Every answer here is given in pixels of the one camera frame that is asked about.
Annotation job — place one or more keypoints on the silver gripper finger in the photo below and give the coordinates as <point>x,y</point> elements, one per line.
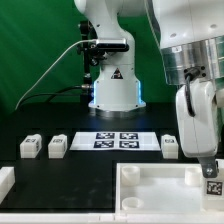
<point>209,167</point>

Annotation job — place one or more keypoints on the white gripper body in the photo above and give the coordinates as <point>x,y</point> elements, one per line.
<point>199,135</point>

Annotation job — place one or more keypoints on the white square table top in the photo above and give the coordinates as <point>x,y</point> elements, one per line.
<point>159,188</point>

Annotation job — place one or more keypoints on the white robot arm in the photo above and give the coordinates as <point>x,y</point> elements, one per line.
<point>192,50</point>

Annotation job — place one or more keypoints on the white sheet with tags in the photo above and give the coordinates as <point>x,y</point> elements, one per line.
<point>131,141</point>

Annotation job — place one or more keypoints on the white left obstacle block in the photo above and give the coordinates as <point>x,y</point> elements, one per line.
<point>7,180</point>

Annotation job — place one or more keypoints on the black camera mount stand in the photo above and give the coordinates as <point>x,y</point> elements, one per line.
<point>91,54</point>

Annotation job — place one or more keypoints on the white front table rail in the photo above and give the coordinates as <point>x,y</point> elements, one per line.
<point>6,218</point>

